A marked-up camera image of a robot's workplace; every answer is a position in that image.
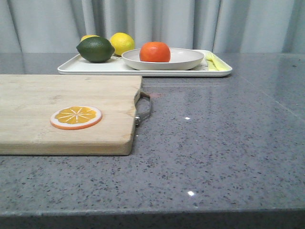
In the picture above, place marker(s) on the grey curtain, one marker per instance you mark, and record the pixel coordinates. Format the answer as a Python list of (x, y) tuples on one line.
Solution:
[(244, 26)]

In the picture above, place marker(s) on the white round plate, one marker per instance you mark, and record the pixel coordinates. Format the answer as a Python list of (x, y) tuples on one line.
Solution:
[(181, 59)]

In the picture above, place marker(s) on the orange slice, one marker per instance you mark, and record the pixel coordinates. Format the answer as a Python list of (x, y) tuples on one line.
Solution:
[(76, 117)]

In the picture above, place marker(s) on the white bear print tray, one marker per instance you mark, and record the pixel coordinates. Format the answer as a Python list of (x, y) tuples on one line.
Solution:
[(116, 66)]

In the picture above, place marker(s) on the orange fruit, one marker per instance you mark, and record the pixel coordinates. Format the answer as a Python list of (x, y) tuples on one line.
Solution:
[(155, 52)]

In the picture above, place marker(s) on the wooden cutting board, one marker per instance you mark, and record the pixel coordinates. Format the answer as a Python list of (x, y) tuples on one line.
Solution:
[(27, 103)]

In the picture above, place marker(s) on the metal cutting board handle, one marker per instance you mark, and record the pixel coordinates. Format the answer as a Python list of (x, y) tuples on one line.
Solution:
[(144, 108)]

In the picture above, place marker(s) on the yellow plastic fork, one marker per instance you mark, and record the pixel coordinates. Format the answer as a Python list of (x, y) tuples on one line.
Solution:
[(214, 63)]

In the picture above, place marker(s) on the yellow lemon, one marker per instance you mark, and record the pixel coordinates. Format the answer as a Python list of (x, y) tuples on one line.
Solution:
[(122, 42), (88, 36)]

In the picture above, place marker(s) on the green lime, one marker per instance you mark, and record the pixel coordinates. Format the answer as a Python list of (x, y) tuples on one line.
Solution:
[(95, 49)]

